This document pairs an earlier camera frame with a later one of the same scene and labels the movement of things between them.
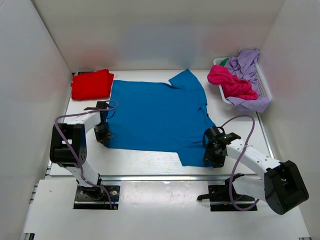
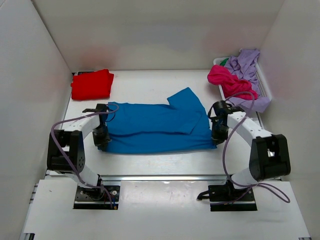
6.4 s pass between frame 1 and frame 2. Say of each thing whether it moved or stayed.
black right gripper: moved
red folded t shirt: stayed
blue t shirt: moved
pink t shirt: stayed
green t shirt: stayed
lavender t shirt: stayed
